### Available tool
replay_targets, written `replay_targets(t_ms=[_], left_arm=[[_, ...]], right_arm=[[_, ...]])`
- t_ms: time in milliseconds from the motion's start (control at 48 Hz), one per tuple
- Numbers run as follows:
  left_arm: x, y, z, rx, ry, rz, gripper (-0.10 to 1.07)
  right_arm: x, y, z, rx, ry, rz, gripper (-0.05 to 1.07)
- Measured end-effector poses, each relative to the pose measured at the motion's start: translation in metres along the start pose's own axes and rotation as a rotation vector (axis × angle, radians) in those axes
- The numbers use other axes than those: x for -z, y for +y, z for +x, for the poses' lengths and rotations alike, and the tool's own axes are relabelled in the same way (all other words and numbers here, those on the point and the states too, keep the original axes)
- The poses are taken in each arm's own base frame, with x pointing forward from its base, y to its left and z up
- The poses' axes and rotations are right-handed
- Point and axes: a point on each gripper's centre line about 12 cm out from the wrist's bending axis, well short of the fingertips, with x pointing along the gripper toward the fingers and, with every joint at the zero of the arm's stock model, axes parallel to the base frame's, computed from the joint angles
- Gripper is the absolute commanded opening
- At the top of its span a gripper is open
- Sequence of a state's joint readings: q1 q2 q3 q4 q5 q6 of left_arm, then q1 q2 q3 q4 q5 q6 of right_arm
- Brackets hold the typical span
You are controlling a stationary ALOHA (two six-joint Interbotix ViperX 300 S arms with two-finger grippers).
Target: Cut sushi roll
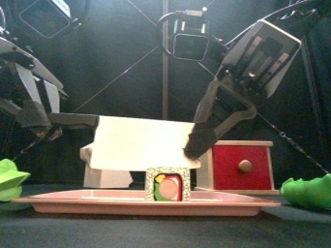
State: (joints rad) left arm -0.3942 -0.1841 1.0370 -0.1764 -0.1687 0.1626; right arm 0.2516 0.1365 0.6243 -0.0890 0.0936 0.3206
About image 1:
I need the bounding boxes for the thin diagonal brace wire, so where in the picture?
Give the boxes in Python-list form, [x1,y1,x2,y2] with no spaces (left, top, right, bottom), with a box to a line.
[12,44,165,162]
[127,0,331,174]

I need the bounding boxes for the green toy lettuce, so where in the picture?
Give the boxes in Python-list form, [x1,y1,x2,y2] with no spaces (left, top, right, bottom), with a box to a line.
[279,172,331,211]
[0,158,32,203]

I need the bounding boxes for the white toy knife block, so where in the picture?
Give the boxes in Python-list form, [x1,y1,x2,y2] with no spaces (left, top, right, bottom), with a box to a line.
[79,143,135,190]

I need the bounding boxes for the pink plastic tray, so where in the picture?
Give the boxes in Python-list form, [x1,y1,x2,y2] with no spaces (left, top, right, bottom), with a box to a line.
[12,189,281,217]

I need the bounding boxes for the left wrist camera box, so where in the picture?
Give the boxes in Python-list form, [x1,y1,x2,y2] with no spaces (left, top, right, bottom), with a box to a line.
[18,0,73,40]

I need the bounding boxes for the wooden box with red drawer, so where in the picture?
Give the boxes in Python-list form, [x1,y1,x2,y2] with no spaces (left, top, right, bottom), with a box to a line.
[195,139,281,196]

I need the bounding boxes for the black frame post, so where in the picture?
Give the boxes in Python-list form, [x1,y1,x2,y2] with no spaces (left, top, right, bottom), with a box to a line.
[300,47,325,157]

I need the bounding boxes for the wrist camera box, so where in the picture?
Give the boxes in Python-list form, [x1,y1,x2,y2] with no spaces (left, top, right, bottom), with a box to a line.
[18,0,73,40]
[171,9,213,63]

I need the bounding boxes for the vertical metal frame pole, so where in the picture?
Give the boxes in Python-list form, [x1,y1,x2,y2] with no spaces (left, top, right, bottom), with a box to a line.
[160,0,171,121]

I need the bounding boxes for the white cloth sheet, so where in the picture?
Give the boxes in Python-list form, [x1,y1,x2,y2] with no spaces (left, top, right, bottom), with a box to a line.
[47,111,201,172]

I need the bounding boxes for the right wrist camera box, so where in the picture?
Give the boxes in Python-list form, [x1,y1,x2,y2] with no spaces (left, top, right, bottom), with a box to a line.
[171,9,213,63]

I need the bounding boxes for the toy sushi roll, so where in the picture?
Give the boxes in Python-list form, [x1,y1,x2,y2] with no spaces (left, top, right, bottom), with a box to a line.
[144,166,192,202]

